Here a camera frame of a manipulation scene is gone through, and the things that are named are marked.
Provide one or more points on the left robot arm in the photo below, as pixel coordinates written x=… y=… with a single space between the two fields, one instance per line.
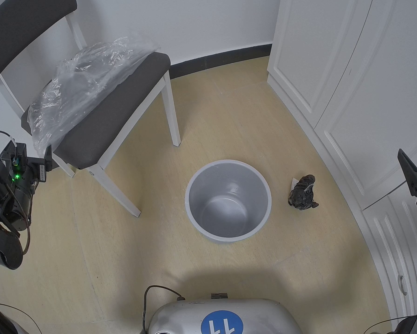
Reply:
x=3 y=245

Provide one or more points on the clear plastic bag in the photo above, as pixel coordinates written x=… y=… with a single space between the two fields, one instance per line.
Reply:
x=83 y=82

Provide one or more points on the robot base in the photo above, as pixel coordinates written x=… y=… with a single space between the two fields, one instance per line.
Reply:
x=180 y=317

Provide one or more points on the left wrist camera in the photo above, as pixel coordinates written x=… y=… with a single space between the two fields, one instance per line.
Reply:
x=18 y=151

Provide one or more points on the white wardrobe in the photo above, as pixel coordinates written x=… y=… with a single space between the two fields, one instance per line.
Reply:
x=334 y=82

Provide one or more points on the white trash bin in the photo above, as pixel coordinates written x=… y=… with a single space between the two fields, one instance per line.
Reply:
x=229 y=186

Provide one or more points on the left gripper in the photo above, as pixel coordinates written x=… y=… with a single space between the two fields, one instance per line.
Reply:
x=32 y=172

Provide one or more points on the black plastic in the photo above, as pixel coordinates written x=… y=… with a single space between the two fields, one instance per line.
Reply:
x=302 y=195

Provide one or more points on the white chair grey cushions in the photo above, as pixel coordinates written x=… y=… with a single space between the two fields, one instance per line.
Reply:
x=132 y=92

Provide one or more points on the white paper piece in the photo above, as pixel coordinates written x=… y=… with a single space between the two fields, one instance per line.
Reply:
x=294 y=183

